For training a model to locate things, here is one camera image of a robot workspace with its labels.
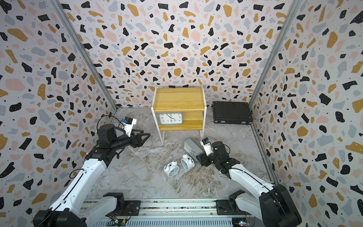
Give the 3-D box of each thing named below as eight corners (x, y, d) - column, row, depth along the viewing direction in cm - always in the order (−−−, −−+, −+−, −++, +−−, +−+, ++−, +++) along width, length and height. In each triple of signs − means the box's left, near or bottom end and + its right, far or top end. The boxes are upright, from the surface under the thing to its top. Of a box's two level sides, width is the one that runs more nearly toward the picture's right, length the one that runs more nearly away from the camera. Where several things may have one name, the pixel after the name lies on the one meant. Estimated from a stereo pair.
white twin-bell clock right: (180, 165, 92) (179, 158, 84) (185, 159, 94) (185, 152, 87) (190, 173, 88) (190, 167, 81) (195, 167, 91) (195, 160, 83)
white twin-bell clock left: (169, 179, 86) (167, 173, 78) (165, 173, 88) (163, 167, 80) (180, 171, 89) (179, 164, 81) (176, 166, 91) (174, 159, 83)
